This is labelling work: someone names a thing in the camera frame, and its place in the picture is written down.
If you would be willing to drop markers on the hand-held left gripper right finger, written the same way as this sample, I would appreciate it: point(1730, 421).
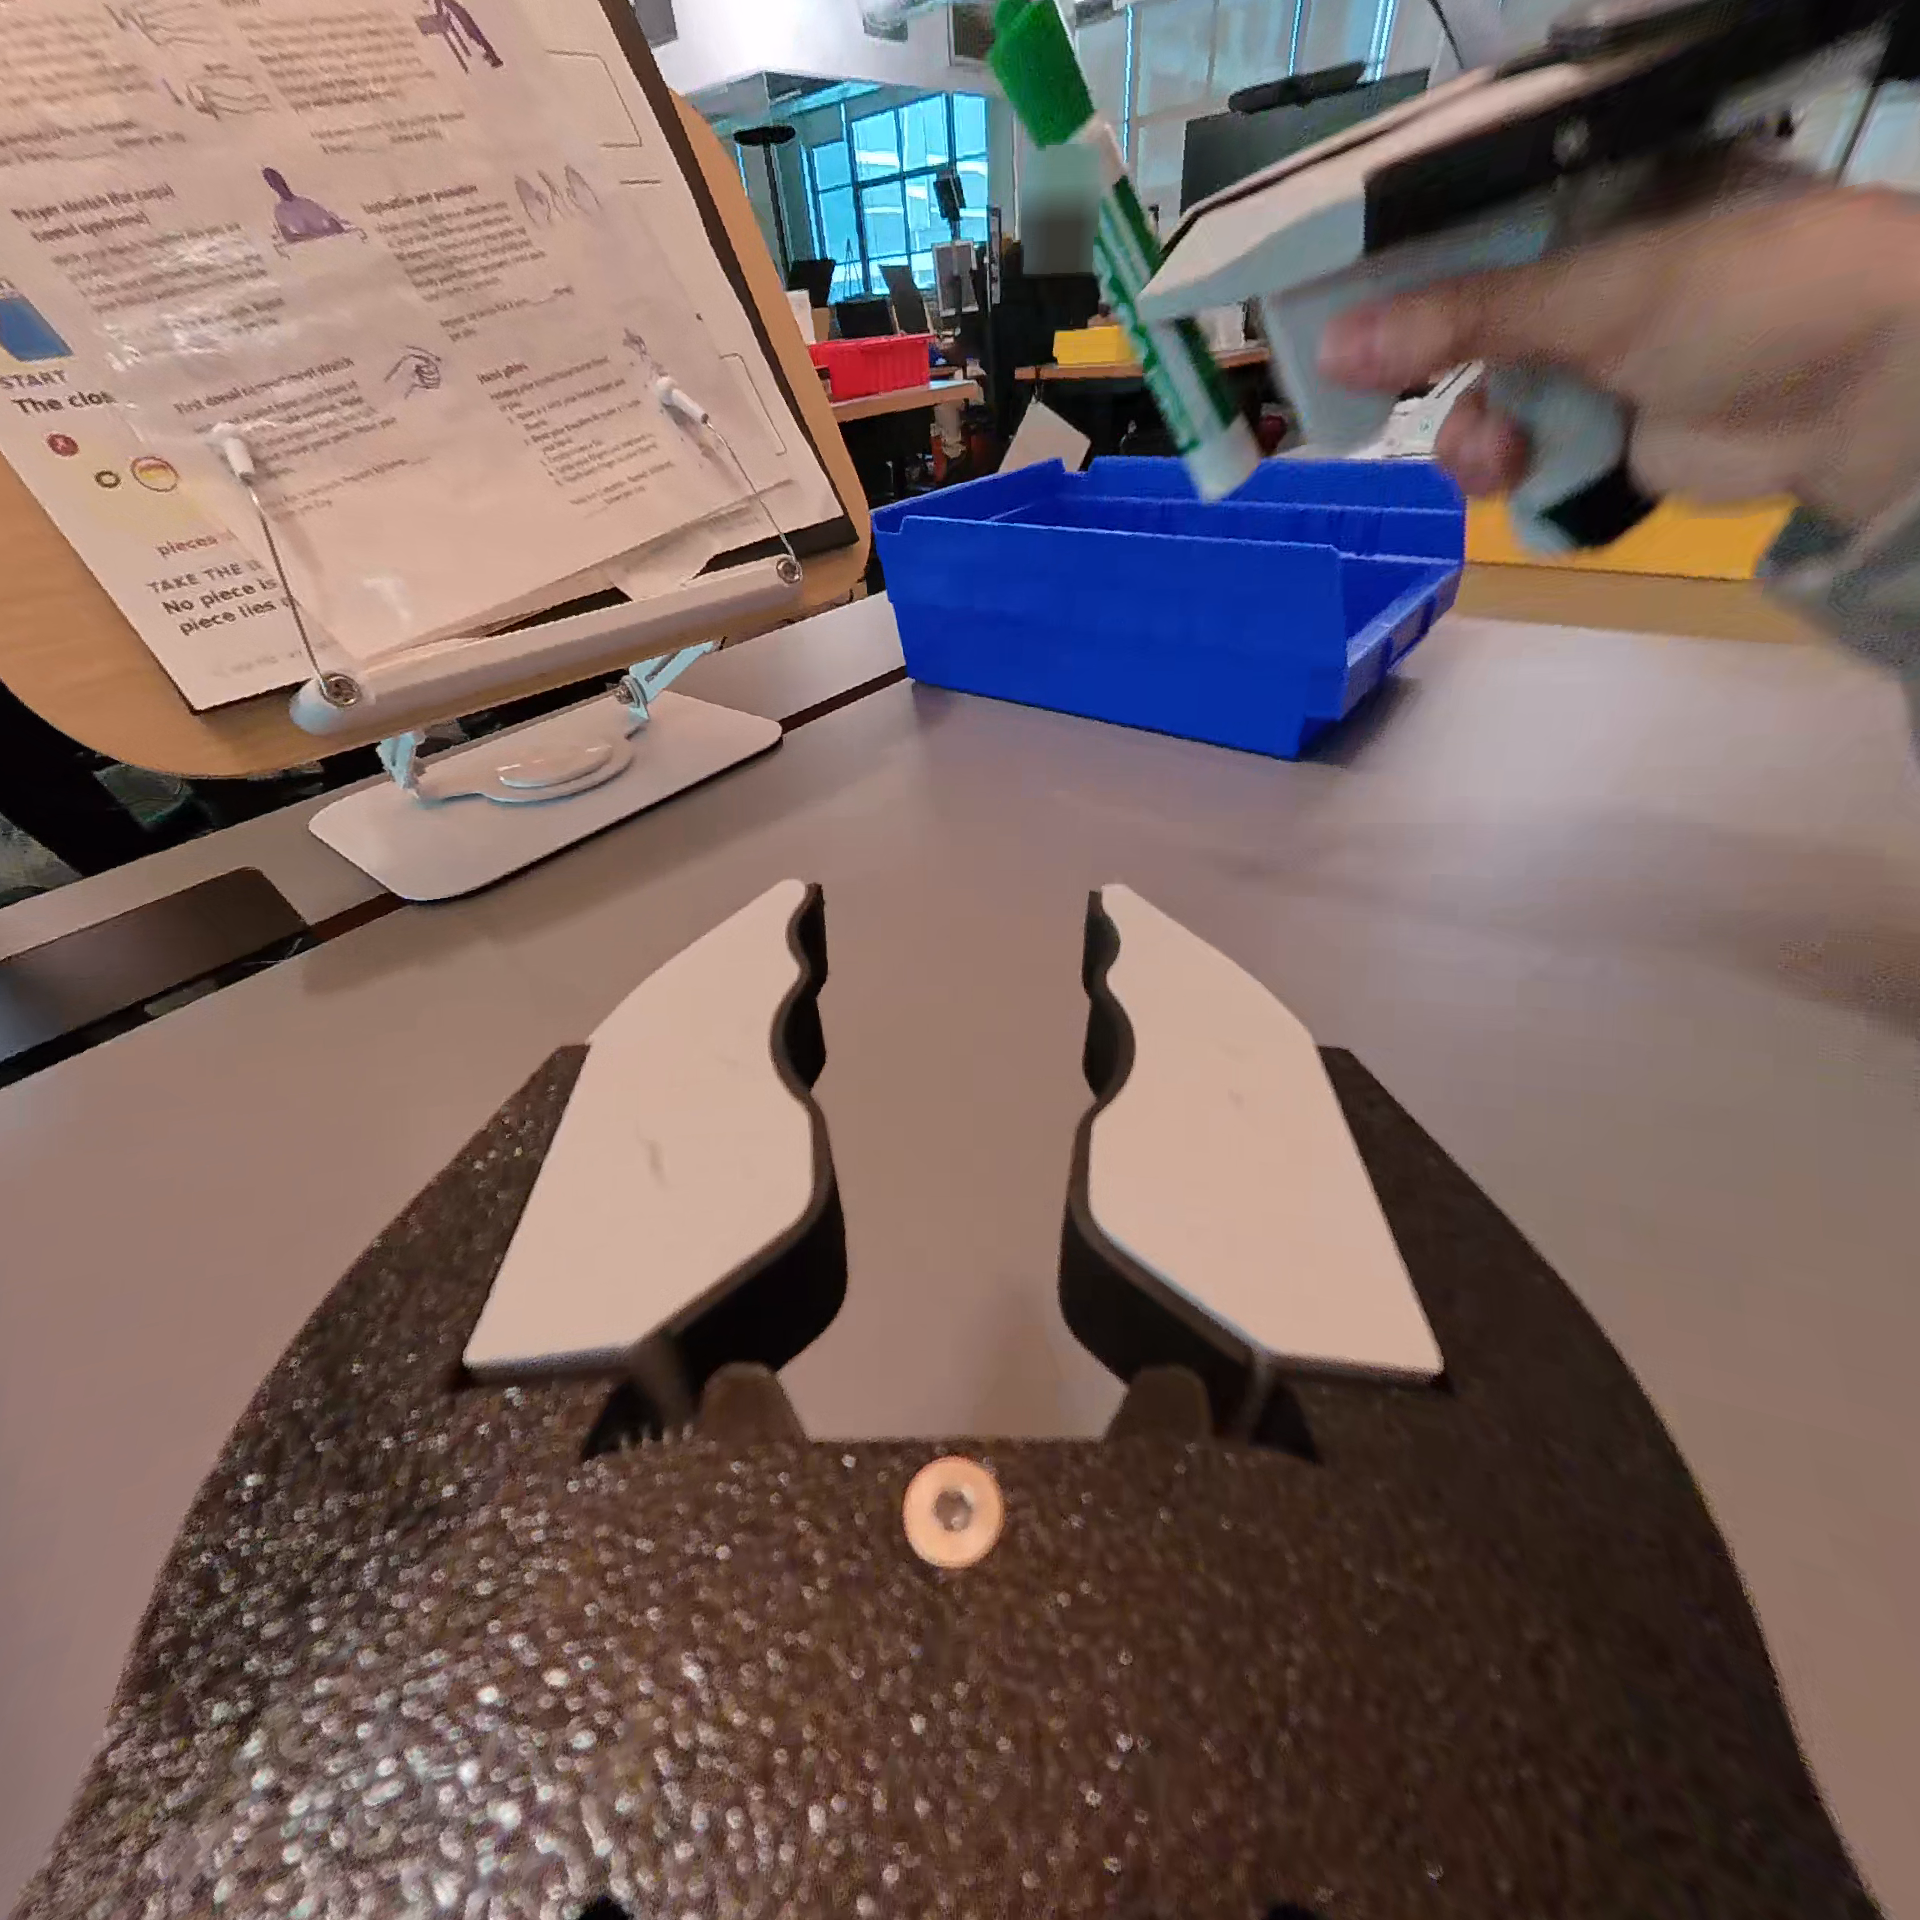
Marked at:
point(1243, 1171)

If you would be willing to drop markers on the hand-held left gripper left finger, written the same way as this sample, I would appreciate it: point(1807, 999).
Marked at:
point(674, 1141)

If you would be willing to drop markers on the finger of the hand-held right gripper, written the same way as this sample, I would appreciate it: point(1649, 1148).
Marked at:
point(1274, 248)

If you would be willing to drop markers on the green whiteboard marker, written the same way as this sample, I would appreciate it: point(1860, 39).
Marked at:
point(1126, 240)

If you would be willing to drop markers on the blue plastic bin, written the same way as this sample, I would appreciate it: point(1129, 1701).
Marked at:
point(1111, 631)

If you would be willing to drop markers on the grey desk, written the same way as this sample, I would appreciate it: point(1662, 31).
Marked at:
point(1349, 931)

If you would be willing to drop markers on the person's right hand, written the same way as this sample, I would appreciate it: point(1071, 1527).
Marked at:
point(1725, 345)

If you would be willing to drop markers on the black monitor screen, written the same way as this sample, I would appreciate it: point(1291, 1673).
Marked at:
point(1291, 167)

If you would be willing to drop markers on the yellow plastic bin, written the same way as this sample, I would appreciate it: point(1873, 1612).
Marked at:
point(1095, 346)

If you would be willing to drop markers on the white card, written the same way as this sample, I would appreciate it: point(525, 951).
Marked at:
point(1043, 438)

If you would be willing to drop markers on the large window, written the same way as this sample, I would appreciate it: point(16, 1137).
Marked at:
point(886, 167)

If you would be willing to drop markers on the stack of yellow bins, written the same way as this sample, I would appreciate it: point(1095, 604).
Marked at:
point(1620, 533)

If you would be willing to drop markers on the red plastic bin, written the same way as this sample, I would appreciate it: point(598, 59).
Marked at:
point(871, 368)

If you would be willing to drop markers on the wooden document stand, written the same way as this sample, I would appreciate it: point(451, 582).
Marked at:
point(571, 639)

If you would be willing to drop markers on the printed instruction sheet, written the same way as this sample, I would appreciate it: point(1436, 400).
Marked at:
point(375, 331)

